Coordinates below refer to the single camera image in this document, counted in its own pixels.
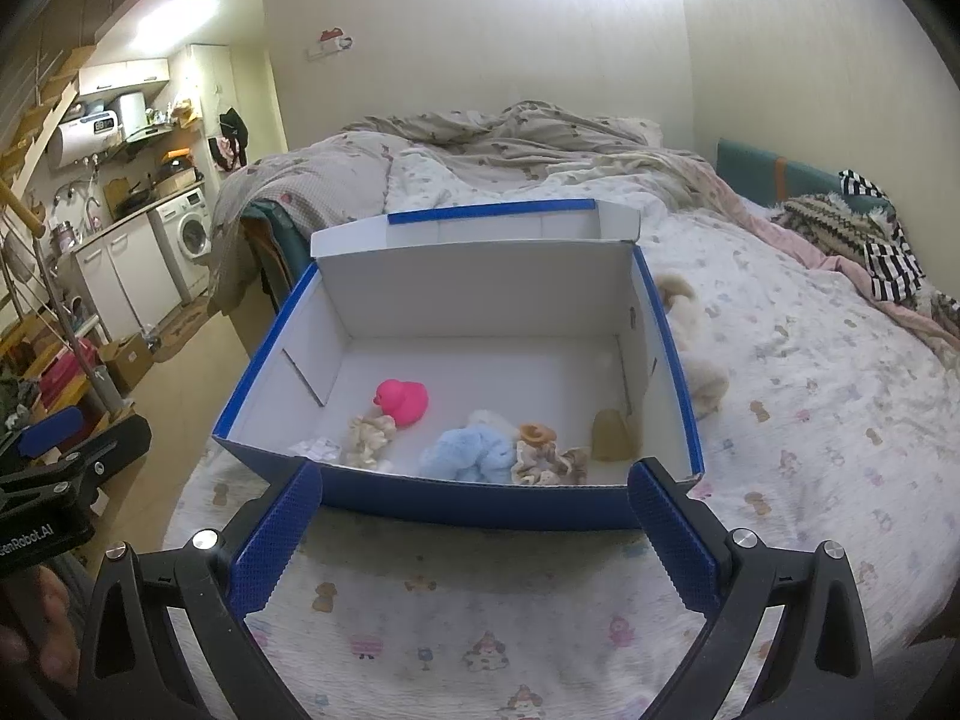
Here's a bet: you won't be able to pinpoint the translucent cream soft object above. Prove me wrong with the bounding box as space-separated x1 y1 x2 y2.
590 410 636 463

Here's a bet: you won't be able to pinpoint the white scrunchie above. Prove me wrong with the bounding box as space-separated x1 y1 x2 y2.
290 437 342 463

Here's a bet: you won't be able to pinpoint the person's left hand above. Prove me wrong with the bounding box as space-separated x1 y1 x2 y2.
2 566 80 692

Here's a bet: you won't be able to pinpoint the wooden drying rack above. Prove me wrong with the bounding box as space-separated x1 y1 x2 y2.
2 182 132 463

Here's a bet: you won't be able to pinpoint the cardboard box on floor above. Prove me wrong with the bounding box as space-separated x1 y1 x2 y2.
98 333 153 395

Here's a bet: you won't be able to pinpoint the fluffy cream plush toy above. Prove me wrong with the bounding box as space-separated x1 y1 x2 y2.
654 273 729 419

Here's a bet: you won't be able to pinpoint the white washing machine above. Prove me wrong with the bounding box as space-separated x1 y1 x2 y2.
148 188 212 304

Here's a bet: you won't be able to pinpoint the cream ruffled scrunchie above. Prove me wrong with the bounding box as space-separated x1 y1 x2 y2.
343 415 397 470

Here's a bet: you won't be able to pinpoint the white water heater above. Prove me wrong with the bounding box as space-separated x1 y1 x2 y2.
47 109 122 169

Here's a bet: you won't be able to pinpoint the light blue fluffy cloth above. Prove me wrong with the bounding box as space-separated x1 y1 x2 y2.
418 424 516 484

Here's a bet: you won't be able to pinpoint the black white striped cloth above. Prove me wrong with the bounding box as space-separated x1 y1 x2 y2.
838 169 926 307

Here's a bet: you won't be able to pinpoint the beige patterned blanket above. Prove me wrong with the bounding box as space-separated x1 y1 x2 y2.
210 101 958 367

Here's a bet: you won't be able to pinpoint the knitted zigzag blanket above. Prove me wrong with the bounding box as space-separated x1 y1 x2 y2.
771 193 893 266

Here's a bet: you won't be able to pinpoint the blue white cardboard box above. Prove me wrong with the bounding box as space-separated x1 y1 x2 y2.
213 199 704 530

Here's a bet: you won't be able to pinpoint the teal headboard cushion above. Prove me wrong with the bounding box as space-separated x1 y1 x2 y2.
716 138 890 213

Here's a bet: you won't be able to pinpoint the brown ring toy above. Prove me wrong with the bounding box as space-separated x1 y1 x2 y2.
519 422 556 447

